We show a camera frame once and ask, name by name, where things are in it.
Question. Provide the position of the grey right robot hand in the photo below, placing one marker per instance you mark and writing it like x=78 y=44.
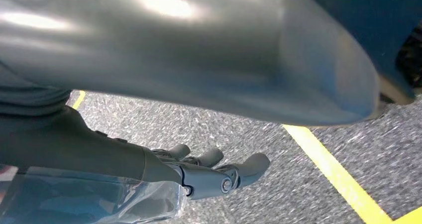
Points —
x=66 y=150

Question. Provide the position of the yellow floor tape outline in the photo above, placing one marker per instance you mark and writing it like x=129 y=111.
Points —
x=336 y=174
x=78 y=100

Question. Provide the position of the grey robot body shell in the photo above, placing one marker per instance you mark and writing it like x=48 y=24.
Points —
x=197 y=57

